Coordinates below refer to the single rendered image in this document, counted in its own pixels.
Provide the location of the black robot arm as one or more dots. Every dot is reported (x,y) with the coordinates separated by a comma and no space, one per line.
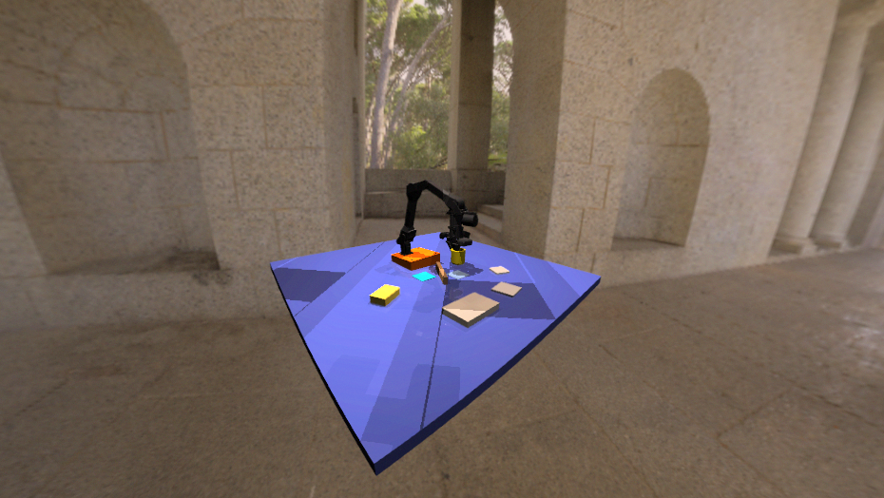
(455,203)

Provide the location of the yellow rectangular block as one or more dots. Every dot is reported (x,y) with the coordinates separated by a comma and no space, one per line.
(384,295)

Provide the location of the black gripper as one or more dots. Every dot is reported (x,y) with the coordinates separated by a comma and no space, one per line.
(454,240)

